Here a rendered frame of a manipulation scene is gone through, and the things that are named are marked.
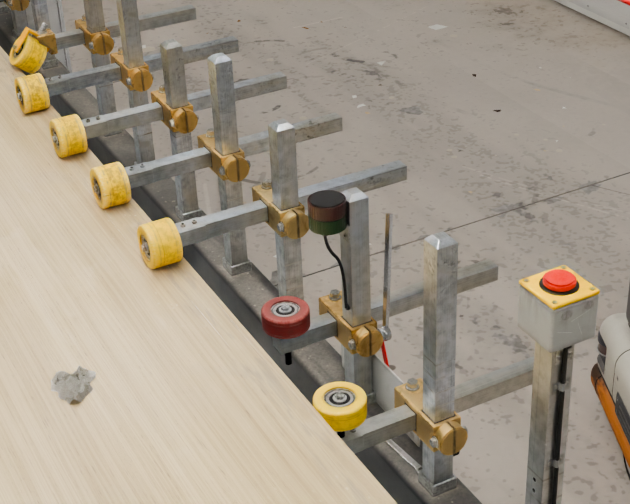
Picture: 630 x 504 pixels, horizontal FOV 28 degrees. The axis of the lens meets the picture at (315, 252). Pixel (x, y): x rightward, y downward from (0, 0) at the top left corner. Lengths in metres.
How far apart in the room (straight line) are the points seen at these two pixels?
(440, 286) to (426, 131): 2.93
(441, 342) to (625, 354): 1.28
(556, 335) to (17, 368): 0.88
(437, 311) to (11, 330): 0.72
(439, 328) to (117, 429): 0.49
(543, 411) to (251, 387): 0.48
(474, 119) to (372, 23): 1.08
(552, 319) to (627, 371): 1.53
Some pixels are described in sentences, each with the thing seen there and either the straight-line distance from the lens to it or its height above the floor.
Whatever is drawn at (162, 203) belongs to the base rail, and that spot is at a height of 0.70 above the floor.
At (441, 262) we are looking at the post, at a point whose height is 1.13.
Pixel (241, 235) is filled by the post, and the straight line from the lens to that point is 2.51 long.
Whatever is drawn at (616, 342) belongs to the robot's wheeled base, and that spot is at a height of 0.27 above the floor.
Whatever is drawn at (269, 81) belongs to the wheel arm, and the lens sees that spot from 2.75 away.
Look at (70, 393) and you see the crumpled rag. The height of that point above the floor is 0.91.
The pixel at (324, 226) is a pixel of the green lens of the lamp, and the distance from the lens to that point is 1.93.
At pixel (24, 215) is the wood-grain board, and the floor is 0.90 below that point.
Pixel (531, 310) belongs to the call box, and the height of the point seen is 1.19.
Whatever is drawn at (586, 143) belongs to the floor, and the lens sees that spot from 4.63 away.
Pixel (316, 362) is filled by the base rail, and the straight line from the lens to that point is 2.28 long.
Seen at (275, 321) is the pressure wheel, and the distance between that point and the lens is 2.03.
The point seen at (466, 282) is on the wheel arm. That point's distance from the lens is 2.22.
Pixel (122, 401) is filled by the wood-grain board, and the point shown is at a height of 0.90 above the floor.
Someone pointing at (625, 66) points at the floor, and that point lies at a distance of 5.28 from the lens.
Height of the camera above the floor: 2.06
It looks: 31 degrees down
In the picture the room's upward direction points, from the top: 3 degrees counter-clockwise
